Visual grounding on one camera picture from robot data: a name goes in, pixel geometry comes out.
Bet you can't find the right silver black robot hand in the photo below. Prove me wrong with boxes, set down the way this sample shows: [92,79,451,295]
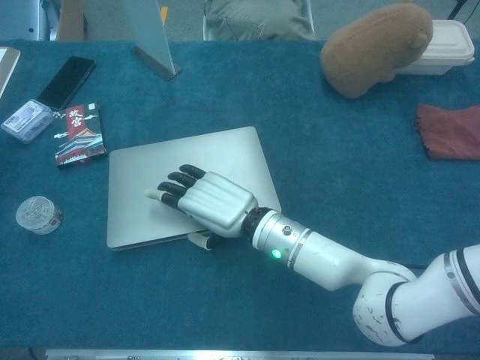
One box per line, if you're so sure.
[144,163,260,251]

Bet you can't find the silver Apple laptop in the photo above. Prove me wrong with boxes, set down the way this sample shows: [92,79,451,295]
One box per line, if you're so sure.
[106,126,283,252]

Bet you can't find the teal table cloth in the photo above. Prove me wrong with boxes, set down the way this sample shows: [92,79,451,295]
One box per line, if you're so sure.
[0,39,480,353]

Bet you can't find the red black card box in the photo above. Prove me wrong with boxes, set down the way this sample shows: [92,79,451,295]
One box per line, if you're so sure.
[52,102,109,170]

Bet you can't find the clear round jar of clips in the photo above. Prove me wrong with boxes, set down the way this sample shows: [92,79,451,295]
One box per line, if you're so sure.
[15,195,64,236]

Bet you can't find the seated person in grey clothes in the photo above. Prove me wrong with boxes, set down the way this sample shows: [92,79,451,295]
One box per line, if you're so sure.
[205,0,315,41]

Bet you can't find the frosted acrylic sign stand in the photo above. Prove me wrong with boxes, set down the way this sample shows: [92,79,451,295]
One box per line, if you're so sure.
[120,0,183,80]

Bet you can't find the black smartphone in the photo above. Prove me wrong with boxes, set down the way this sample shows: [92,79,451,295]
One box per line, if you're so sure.
[36,55,97,111]

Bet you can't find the clear plastic case purple contents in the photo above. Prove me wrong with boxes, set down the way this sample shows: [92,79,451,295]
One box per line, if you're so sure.
[0,98,54,145]

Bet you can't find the brown plush toy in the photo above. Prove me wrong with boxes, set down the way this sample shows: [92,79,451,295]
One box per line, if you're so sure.
[320,0,435,100]

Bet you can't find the brown cardboard box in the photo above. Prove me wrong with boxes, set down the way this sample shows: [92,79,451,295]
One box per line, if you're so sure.
[55,0,89,41]

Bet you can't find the red-brown cloth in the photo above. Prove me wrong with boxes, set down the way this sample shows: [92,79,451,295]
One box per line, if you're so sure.
[415,103,480,161]

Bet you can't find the light wooden board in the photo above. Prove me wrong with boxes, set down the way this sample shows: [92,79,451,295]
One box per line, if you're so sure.
[0,46,22,99]

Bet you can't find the white lidded takeaway container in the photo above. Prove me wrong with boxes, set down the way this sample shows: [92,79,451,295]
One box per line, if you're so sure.
[393,20,476,76]

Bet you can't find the aluminium frame rail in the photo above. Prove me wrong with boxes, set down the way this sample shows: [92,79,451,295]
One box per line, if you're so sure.
[44,348,435,360]

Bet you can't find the silver metal frame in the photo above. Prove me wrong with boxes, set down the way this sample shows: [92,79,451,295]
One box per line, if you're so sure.
[0,0,63,41]

